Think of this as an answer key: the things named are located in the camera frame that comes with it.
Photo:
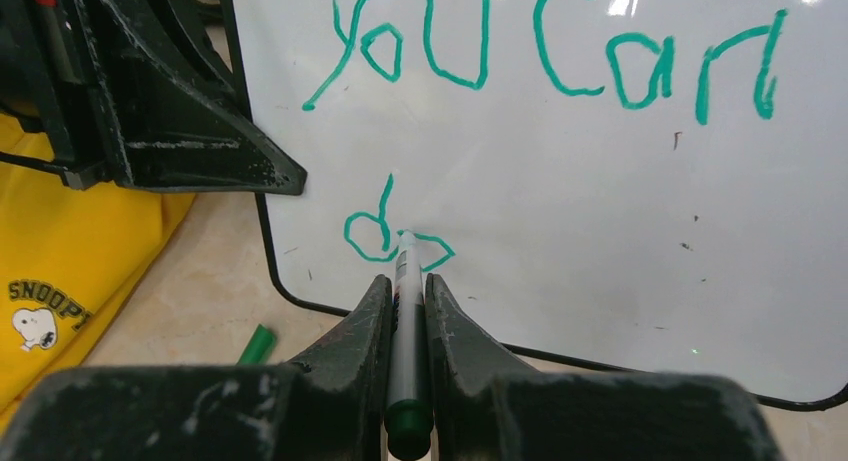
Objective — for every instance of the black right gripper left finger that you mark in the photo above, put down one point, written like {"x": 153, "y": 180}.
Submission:
{"x": 326, "y": 403}

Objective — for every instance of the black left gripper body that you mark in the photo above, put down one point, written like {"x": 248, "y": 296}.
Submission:
{"x": 54, "y": 81}

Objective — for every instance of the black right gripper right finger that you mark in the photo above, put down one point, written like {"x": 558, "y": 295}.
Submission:
{"x": 491, "y": 405}

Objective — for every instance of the white whiteboard black frame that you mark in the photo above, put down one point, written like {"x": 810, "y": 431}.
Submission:
{"x": 646, "y": 185}

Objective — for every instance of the green white marker pen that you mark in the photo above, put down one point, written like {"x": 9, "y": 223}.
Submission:
{"x": 408, "y": 417}

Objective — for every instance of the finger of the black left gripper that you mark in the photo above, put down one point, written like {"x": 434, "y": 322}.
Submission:
{"x": 174, "y": 119}

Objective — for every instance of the yellow folded cloth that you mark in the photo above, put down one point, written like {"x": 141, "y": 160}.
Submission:
{"x": 69, "y": 261}

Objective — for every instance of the green marker cap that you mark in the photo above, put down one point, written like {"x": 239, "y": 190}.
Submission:
{"x": 259, "y": 347}

